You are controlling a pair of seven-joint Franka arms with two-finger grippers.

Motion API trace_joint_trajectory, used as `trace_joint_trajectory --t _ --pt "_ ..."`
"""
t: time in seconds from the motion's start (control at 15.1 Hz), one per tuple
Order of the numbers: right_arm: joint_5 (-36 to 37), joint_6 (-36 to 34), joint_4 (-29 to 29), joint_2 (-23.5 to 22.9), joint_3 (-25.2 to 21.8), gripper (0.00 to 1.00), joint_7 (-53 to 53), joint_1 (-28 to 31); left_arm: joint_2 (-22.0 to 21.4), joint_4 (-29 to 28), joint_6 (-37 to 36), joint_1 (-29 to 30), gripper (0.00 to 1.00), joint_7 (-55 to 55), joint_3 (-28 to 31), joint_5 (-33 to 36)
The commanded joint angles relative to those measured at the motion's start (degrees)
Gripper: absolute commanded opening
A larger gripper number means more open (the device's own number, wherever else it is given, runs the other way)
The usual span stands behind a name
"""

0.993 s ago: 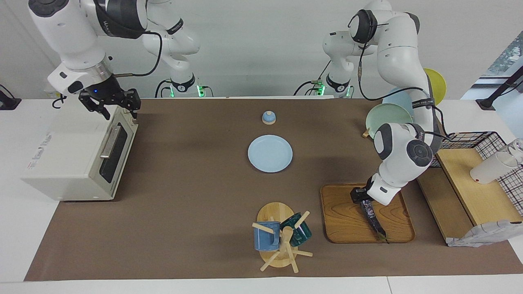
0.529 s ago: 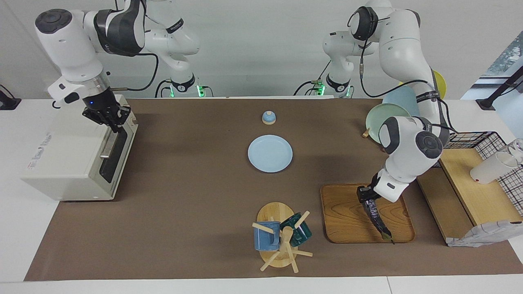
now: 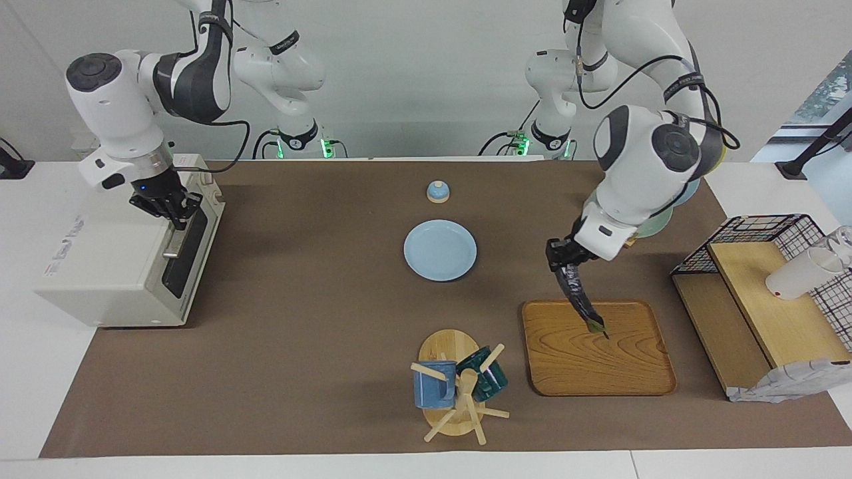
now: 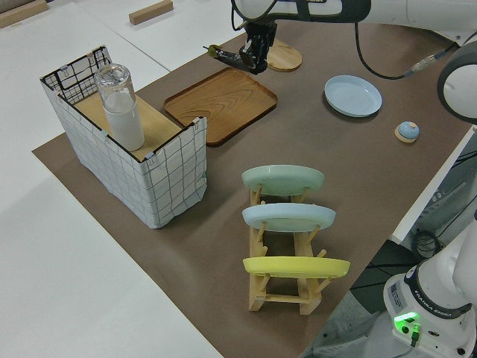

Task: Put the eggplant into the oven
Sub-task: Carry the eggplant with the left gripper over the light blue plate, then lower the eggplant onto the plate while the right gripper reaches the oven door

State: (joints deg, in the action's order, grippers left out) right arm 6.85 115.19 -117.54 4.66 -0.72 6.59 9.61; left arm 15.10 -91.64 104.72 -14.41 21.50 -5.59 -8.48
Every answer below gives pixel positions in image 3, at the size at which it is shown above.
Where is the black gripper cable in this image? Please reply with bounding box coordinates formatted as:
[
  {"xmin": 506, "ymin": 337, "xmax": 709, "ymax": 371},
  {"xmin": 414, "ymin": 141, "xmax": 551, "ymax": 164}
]
[
  {"xmin": 172, "ymin": 0, "xmax": 252, "ymax": 175},
  {"xmin": 575, "ymin": 53, "xmax": 742, "ymax": 151}
]

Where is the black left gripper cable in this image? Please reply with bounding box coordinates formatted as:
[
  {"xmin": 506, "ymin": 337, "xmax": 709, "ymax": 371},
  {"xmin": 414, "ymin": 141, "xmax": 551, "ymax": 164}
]
[{"xmin": 575, "ymin": 53, "xmax": 742, "ymax": 151}]

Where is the black left base cable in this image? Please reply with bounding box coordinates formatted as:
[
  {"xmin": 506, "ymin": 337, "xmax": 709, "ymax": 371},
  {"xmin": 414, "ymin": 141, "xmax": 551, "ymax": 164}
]
[{"xmin": 477, "ymin": 130, "xmax": 528, "ymax": 158}]

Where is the white toaster oven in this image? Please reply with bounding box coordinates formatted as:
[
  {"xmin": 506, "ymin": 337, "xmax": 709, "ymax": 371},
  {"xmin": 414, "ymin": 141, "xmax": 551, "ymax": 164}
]
[{"xmin": 33, "ymin": 154, "xmax": 226, "ymax": 328}]

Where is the black right base cable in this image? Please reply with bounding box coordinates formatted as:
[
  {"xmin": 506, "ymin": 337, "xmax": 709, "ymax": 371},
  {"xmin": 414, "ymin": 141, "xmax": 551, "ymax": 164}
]
[{"xmin": 252, "ymin": 128, "xmax": 280, "ymax": 160}]

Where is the wooden mug tree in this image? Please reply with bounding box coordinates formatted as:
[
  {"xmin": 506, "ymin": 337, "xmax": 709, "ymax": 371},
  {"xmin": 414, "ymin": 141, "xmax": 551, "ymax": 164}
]
[{"xmin": 410, "ymin": 329, "xmax": 511, "ymax": 446}]

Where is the black wire basket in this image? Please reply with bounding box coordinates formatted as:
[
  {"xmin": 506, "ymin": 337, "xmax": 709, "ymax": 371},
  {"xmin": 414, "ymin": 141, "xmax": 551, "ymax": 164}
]
[{"xmin": 670, "ymin": 214, "xmax": 852, "ymax": 353}]

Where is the pale green plate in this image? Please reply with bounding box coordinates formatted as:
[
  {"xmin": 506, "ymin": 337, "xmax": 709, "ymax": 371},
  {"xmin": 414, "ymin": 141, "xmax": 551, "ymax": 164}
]
[{"xmin": 634, "ymin": 208, "xmax": 674, "ymax": 239}]

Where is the grey patterned cloth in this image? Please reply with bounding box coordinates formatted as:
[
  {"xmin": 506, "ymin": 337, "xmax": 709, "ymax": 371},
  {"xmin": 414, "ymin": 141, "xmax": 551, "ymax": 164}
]
[{"xmin": 727, "ymin": 358, "xmax": 852, "ymax": 404}]

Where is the dark green mug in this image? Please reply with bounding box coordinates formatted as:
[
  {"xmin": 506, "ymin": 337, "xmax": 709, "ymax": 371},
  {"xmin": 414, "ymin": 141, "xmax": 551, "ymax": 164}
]
[{"xmin": 456, "ymin": 346, "xmax": 509, "ymax": 402}]

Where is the wooden serving tray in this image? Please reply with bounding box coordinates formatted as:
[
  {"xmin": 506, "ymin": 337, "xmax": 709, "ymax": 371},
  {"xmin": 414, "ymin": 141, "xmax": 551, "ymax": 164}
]
[{"xmin": 521, "ymin": 299, "xmax": 678, "ymax": 397}]

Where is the black camera stand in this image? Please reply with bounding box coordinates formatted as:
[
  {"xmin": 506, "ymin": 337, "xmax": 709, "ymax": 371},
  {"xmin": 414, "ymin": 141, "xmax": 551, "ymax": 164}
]
[{"xmin": 775, "ymin": 106, "xmax": 852, "ymax": 180}]

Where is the glass oven door with handle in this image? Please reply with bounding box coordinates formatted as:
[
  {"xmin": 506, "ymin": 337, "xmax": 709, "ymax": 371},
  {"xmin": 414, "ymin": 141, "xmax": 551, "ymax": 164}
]
[{"xmin": 160, "ymin": 180, "xmax": 226, "ymax": 317}]

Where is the wooden two-tier shelf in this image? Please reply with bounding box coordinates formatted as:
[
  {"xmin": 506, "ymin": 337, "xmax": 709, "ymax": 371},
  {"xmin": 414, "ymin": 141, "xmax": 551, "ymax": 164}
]
[{"xmin": 671, "ymin": 241, "xmax": 852, "ymax": 400}]

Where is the light blue racked plate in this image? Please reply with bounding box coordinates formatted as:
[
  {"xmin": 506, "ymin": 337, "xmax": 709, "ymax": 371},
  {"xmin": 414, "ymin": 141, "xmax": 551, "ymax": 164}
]
[{"xmin": 671, "ymin": 176, "xmax": 702, "ymax": 208}]

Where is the brown table mat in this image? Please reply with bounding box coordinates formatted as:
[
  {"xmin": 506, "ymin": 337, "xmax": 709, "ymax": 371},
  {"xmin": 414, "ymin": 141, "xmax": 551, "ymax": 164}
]
[{"xmin": 39, "ymin": 160, "xmax": 852, "ymax": 458}]

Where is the dark purple eggplant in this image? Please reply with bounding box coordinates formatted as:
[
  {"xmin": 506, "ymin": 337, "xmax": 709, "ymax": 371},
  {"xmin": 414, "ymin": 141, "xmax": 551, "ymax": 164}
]
[{"xmin": 558, "ymin": 263, "xmax": 610, "ymax": 340}]

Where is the black base cable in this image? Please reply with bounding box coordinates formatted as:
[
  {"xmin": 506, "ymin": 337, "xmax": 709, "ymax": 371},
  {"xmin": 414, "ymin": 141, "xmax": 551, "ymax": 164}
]
[
  {"xmin": 252, "ymin": 128, "xmax": 280, "ymax": 160},
  {"xmin": 477, "ymin": 130, "xmax": 528, "ymax": 158}
]

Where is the blue mug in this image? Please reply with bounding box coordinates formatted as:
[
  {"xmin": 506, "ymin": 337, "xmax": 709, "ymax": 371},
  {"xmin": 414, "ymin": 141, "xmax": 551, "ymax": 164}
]
[{"xmin": 413, "ymin": 361, "xmax": 458, "ymax": 410}]

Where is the white plastic cup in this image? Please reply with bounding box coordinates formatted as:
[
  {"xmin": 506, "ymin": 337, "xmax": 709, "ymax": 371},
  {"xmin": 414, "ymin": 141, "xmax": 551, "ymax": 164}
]
[{"xmin": 765, "ymin": 247, "xmax": 846, "ymax": 301}]

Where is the clear glass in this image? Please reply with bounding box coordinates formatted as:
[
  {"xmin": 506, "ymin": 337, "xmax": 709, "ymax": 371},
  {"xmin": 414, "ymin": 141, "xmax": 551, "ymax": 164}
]
[{"xmin": 825, "ymin": 225, "xmax": 852, "ymax": 270}]

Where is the black clamp mount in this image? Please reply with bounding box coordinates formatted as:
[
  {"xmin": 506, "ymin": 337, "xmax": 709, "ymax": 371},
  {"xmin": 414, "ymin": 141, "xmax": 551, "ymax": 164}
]
[{"xmin": 0, "ymin": 136, "xmax": 35, "ymax": 180}]

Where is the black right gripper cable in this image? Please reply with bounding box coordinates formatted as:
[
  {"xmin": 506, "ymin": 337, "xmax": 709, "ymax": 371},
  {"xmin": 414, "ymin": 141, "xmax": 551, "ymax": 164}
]
[{"xmin": 172, "ymin": 0, "xmax": 252, "ymax": 175}]

